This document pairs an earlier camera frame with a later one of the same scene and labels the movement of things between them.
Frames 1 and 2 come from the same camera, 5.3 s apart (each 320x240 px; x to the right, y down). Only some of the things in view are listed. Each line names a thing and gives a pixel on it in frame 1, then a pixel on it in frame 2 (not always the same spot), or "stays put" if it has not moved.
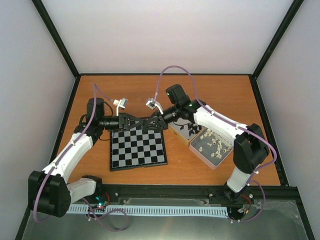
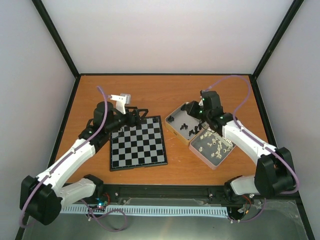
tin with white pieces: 211,149 stays put
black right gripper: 160,123 -> 191,110
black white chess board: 136,147 stays put
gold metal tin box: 185,129 stays put
